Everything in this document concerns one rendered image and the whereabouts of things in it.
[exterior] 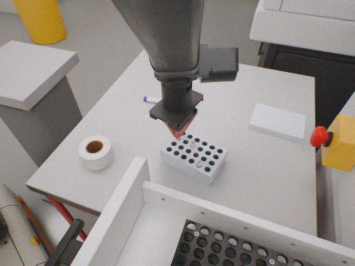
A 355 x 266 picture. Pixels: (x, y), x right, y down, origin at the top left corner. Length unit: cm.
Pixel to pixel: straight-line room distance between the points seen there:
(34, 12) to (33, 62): 177
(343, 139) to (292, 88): 37
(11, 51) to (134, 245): 86
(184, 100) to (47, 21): 241
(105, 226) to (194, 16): 25
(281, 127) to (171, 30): 51
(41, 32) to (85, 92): 93
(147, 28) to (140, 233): 31
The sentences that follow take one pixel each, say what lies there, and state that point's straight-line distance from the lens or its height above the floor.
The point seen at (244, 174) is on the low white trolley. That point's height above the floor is 76.
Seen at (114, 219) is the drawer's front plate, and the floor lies 92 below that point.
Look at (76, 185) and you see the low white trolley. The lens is 57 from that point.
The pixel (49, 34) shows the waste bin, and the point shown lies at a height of 10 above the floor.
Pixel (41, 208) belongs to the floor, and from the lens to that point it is 151.
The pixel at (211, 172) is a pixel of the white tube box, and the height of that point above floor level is 80.
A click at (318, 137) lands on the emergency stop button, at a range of 50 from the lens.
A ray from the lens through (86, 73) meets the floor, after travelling 229.
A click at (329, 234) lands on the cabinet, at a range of 60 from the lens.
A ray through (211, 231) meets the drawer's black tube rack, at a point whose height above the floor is 90.
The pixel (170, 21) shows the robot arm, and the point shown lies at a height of 115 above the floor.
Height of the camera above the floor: 122
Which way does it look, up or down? 49 degrees down
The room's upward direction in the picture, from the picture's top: straight up
